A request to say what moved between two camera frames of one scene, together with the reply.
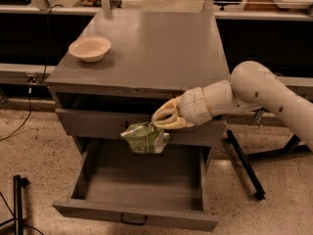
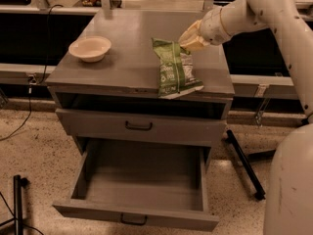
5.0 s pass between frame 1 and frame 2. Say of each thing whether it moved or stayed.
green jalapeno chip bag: moved
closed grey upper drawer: stayed
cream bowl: stayed
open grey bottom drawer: stayed
